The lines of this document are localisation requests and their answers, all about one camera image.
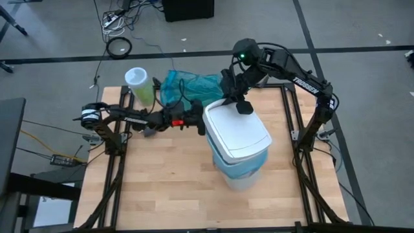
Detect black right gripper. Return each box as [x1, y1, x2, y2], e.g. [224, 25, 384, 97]
[221, 68, 257, 106]

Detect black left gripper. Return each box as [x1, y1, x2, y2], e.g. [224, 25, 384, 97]
[184, 98, 207, 137]

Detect white bin lid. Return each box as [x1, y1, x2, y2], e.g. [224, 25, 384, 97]
[202, 98, 273, 164]

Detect teal trash bag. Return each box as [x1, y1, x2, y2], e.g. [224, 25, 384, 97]
[160, 69, 226, 111]

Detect light blue bin liner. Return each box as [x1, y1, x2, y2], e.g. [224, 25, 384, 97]
[206, 131, 270, 181]

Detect white plastic trash bin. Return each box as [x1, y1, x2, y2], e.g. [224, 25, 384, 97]
[223, 168, 262, 192]

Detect green wipes canister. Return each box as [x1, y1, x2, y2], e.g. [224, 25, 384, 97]
[124, 67, 157, 107]

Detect black computer box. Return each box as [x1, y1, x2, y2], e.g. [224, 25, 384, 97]
[161, 0, 215, 23]

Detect white power strip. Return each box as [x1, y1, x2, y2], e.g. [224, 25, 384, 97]
[102, 15, 126, 37]

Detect black power adapter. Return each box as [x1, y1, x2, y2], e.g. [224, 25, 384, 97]
[49, 153, 80, 168]

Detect white floor board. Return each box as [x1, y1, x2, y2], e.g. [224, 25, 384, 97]
[32, 195, 78, 228]

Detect black steel stand beam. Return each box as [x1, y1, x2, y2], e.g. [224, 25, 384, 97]
[0, 172, 82, 233]

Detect black side table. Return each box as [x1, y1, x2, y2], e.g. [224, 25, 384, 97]
[0, 97, 27, 198]

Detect black chair leg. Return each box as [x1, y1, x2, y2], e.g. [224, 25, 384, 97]
[0, 5, 29, 37]
[0, 60, 16, 74]

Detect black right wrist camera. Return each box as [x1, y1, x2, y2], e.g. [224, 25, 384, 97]
[235, 100, 254, 116]

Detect black metal table frame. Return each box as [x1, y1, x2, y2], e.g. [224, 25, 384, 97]
[73, 82, 355, 233]

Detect black coiled cable ring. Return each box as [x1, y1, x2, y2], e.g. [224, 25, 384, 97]
[105, 36, 133, 60]

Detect yellow cable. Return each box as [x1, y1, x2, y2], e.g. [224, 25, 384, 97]
[20, 129, 89, 164]

